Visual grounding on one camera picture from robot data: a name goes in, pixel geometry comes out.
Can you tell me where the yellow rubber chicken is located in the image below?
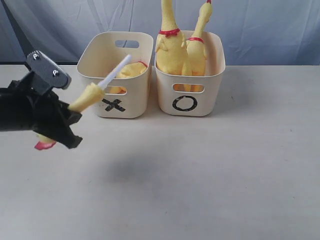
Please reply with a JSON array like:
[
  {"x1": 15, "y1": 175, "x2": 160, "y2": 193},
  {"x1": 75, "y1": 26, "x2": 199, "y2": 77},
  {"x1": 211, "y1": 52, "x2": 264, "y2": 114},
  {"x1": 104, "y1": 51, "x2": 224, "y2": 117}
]
[
  {"x1": 155, "y1": 0, "x2": 192, "y2": 76},
  {"x1": 186, "y1": 0, "x2": 213, "y2": 77}
]

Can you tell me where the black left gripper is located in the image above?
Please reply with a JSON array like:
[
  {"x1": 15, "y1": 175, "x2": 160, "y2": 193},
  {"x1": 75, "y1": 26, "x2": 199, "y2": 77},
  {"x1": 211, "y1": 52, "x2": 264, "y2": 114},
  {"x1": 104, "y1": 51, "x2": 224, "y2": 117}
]
[{"x1": 24, "y1": 89, "x2": 83, "y2": 149}]

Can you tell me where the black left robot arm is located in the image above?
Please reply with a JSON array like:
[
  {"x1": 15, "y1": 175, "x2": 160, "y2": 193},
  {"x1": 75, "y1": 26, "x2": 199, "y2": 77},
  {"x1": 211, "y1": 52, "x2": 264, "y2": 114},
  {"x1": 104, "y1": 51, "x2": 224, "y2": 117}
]
[{"x1": 0, "y1": 80, "x2": 83, "y2": 149}]

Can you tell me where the detached chicken head with tube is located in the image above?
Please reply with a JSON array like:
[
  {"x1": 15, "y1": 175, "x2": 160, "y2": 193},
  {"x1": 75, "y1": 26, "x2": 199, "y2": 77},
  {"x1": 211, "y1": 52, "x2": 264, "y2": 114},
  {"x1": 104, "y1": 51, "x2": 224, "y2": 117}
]
[{"x1": 34, "y1": 54, "x2": 132, "y2": 150}]

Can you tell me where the cream bin marked X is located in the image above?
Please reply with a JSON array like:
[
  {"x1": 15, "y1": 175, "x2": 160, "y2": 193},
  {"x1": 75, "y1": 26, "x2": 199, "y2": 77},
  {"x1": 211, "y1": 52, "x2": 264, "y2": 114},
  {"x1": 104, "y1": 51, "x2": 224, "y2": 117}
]
[{"x1": 77, "y1": 31, "x2": 154, "y2": 119}]

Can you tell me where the blue backdrop curtain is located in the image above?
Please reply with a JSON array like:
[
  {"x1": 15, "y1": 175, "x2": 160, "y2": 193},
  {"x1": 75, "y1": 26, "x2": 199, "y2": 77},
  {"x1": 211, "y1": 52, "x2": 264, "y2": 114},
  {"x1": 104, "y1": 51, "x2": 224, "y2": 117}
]
[{"x1": 0, "y1": 0, "x2": 320, "y2": 65}]

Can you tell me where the headless yellow chicken body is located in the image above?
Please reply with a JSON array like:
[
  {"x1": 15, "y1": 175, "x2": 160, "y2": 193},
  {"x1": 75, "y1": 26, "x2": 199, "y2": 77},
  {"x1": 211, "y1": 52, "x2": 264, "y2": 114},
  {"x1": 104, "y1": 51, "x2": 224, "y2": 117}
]
[{"x1": 106, "y1": 61, "x2": 148, "y2": 95}]

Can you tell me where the cream bin marked O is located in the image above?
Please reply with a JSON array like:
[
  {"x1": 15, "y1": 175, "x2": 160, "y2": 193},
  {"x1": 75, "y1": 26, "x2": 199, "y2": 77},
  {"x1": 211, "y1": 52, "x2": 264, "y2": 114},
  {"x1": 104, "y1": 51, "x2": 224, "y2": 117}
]
[{"x1": 155, "y1": 31, "x2": 226, "y2": 117}]

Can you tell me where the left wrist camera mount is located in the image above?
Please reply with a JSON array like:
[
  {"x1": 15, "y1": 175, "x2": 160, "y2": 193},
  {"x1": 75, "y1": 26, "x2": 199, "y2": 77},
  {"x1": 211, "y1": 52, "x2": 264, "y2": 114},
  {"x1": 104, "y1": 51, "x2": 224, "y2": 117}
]
[{"x1": 26, "y1": 50, "x2": 72, "y2": 96}]

